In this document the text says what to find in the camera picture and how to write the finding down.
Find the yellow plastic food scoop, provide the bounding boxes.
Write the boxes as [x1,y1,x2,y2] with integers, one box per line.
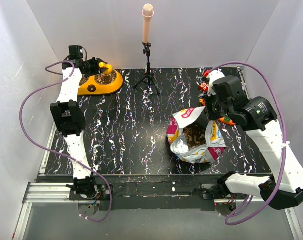
[99,62,114,75]

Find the white cartoon pet food bag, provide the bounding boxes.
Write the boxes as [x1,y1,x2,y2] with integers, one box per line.
[166,106,227,164]

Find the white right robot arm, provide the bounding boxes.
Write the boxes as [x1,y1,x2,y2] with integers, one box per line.
[204,93,303,210]

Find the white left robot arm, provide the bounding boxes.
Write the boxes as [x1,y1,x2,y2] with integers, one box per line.
[50,59,99,200]

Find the yellow double pet bowl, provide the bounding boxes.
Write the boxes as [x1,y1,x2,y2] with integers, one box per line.
[78,69,124,96]

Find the red yellow toy block truck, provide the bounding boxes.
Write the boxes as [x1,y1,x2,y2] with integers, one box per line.
[199,99,206,106]

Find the orange curved toy track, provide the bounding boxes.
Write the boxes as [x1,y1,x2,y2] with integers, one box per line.
[218,117,236,126]

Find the red owl toy block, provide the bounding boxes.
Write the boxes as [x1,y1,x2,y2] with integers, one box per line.
[198,82,209,92]

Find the black tripod stand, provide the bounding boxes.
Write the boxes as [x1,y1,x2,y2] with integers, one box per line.
[133,42,160,96]

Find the pink microphone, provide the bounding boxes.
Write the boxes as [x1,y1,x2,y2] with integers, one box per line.
[142,3,155,44]

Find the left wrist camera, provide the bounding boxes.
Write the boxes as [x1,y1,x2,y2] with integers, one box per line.
[68,45,84,60]

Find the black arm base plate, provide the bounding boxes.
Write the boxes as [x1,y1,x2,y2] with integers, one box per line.
[68,174,249,212]

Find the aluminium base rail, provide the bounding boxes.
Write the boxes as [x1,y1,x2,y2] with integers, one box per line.
[12,181,303,240]

